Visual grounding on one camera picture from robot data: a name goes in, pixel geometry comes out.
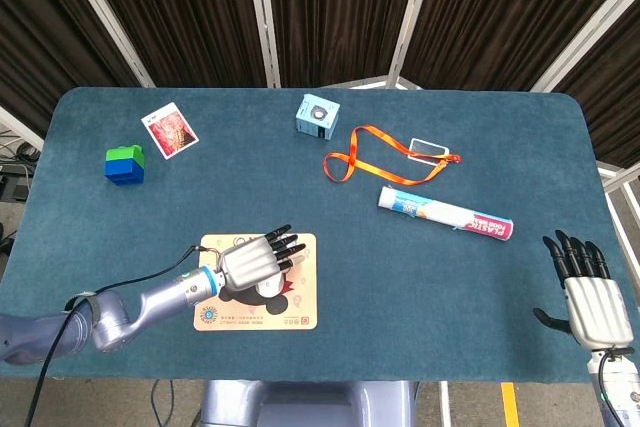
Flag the cartoon print mouse pad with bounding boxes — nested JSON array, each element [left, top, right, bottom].
[[192, 232, 319, 332]]

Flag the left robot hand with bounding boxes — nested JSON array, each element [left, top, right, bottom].
[[217, 224, 307, 298]]

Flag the white metal frame post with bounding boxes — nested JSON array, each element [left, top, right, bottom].
[[243, 0, 284, 88], [529, 0, 640, 93], [53, 0, 156, 89], [387, 0, 441, 89]]

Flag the red picture card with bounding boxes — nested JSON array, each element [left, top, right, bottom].
[[140, 101, 200, 161]]

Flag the light blue small box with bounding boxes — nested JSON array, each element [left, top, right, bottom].
[[294, 93, 341, 142]]

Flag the dark brown curtain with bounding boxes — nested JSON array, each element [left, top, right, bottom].
[[0, 0, 640, 168]]

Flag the clear badge holder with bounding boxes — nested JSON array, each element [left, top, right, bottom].
[[407, 136, 452, 166]]

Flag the green and blue block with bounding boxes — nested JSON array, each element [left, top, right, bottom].
[[104, 144, 146, 187]]

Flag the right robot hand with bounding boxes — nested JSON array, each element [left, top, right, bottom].
[[532, 229, 635, 350]]

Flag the blue felt table mat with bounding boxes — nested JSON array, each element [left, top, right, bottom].
[[0, 86, 640, 384]]

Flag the orange lanyard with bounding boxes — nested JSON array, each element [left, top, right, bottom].
[[323, 125, 464, 186]]

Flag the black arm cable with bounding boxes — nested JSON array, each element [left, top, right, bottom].
[[23, 244, 224, 427], [594, 346, 632, 427]]

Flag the grey robot torso base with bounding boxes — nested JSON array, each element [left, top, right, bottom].
[[199, 379, 419, 427]]

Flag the plastic food bag roll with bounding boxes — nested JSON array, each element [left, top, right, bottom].
[[377, 185, 515, 242]]

